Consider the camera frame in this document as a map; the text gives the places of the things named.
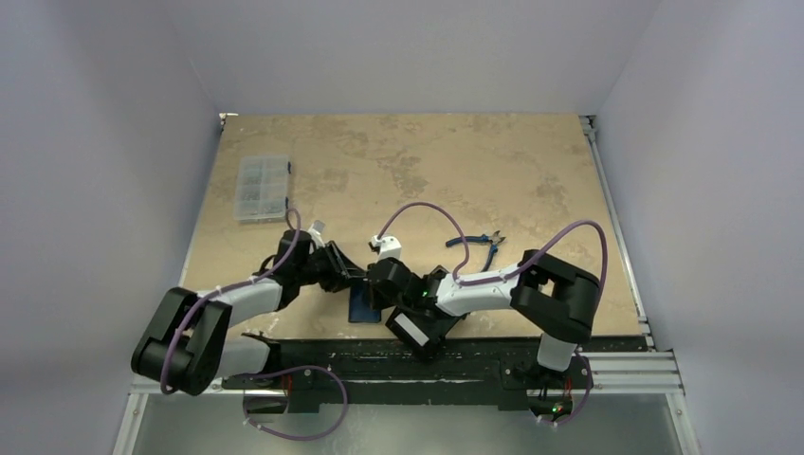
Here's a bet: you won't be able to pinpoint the black plastic tray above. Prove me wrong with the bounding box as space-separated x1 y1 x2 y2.
385 305 466 363

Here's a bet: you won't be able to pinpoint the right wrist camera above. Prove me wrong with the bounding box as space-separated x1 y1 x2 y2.
369 235 402 261

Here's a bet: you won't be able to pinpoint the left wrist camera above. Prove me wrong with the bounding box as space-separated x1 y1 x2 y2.
307 220 326 247

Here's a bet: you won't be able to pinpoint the blue card holder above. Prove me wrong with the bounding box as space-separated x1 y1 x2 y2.
348 282 382 324

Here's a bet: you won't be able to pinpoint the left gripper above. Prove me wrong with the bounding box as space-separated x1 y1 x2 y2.
296 240 366 291

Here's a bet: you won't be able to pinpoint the white card in tray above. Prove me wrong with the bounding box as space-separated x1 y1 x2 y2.
394 314 429 347

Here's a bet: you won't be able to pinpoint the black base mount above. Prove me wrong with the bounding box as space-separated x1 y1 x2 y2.
221 337 589 413

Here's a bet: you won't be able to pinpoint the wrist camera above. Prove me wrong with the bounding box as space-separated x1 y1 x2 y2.
369 235 402 261
307 220 326 247

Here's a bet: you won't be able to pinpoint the blue handled pliers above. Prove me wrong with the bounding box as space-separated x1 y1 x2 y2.
446 230 506 274

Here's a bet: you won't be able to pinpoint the clear plastic organizer box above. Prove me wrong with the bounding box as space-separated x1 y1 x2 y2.
233 155 292 223

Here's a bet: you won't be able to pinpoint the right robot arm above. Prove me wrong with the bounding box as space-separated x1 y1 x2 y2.
366 249 603 386

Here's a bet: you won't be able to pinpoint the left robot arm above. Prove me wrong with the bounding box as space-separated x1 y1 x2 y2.
130 229 366 395

